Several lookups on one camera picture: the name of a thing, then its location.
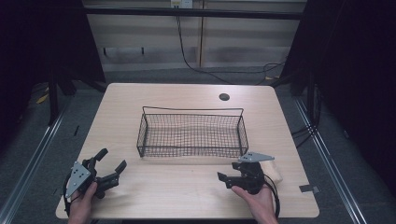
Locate black wire mesh basket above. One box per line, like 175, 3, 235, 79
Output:
135, 105, 249, 159

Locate black horizontal bar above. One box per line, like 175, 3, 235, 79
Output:
83, 7, 305, 21

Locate long black wall cable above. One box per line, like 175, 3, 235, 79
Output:
175, 15, 287, 86

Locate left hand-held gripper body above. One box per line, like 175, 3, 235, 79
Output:
64, 158, 121, 200

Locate yellow tape piece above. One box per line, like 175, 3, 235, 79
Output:
35, 92, 50, 105

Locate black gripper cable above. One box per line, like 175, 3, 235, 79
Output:
63, 171, 75, 218
262, 173, 281, 219

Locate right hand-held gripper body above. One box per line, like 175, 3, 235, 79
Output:
231, 150, 276, 196

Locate person's right hand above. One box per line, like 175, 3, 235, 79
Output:
231, 183, 279, 224

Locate cream soft object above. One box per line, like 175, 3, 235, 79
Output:
260, 160, 284, 185

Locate metal floor rail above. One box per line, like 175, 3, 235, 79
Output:
0, 104, 70, 224
293, 96, 372, 224

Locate black curtain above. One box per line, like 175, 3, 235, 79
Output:
279, 0, 396, 190
0, 0, 106, 150

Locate white wall socket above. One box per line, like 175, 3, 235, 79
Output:
170, 0, 194, 9

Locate person's left hand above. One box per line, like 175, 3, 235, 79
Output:
67, 181, 99, 224

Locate black stand post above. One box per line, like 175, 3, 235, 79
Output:
47, 72, 61, 126

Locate black floor cables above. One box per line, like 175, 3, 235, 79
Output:
290, 88, 322, 149

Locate grey tape strip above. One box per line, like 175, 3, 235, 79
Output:
299, 184, 321, 194

